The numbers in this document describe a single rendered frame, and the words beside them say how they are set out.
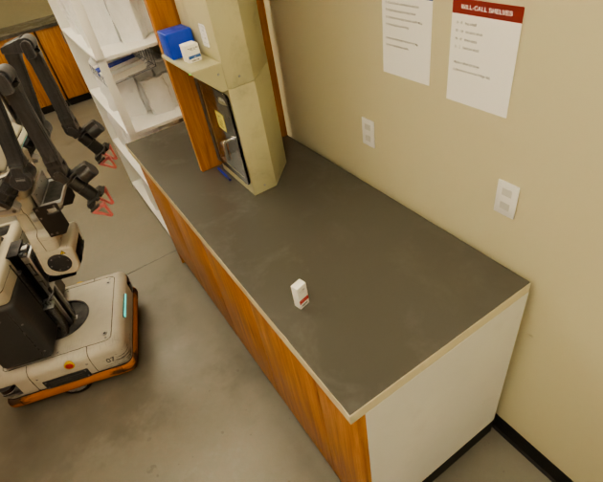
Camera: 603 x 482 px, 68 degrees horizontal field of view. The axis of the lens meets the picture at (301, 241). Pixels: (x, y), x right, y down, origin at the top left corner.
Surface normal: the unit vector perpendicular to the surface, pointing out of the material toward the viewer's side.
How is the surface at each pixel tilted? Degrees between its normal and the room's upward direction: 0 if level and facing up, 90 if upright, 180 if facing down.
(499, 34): 90
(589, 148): 90
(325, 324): 0
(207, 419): 0
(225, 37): 90
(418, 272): 0
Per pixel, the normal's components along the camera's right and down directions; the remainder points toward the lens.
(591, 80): -0.83, 0.45
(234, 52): 0.54, 0.48
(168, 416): -0.14, -0.76
